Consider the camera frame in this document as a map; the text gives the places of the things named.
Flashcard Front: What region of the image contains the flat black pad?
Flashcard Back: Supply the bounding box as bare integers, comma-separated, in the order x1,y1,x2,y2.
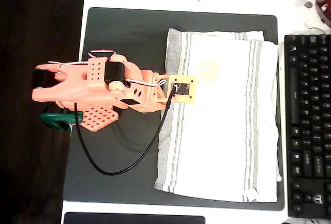
63,211,206,224

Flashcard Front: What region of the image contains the white striped towel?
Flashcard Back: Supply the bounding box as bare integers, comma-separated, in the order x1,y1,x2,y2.
154,28,284,203

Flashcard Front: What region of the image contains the orange camera mount plate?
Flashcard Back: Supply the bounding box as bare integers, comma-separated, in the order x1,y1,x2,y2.
164,74,198,105

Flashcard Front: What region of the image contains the black camera cable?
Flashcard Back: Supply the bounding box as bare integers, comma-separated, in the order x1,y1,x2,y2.
73,88,177,176

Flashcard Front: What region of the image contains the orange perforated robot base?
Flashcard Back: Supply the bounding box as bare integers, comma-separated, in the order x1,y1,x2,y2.
77,104,120,133

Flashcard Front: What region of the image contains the green table clamp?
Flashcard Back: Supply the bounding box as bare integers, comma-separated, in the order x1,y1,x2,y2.
40,111,84,132

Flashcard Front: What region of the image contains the black keyboard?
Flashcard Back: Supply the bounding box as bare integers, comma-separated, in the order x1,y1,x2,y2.
284,34,331,219

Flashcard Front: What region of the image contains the dark red round bowl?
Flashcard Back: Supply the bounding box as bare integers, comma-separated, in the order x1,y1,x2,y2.
314,0,331,26

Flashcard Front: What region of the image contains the black desk mat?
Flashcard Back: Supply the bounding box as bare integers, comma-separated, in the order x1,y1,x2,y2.
63,7,285,211

